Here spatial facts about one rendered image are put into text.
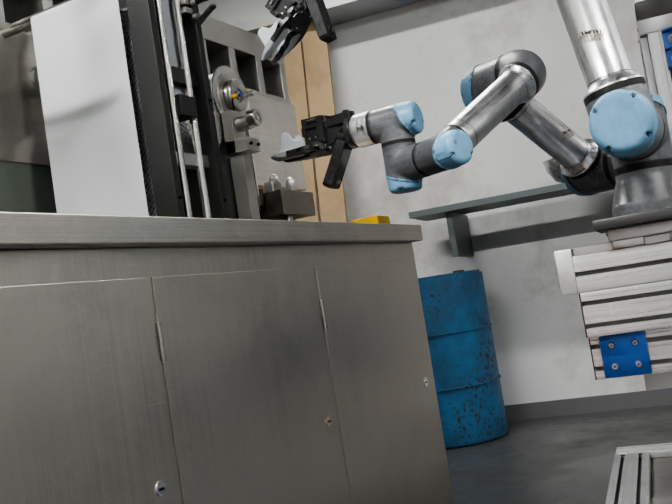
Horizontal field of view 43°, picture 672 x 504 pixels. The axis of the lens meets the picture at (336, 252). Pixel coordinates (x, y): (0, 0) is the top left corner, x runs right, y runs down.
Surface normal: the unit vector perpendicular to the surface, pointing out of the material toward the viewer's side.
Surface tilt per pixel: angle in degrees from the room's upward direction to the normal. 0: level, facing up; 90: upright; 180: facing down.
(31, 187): 90
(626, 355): 90
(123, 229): 90
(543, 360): 90
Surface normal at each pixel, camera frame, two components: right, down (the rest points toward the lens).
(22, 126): 0.87, -0.17
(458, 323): 0.29, -0.11
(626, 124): -0.43, 0.15
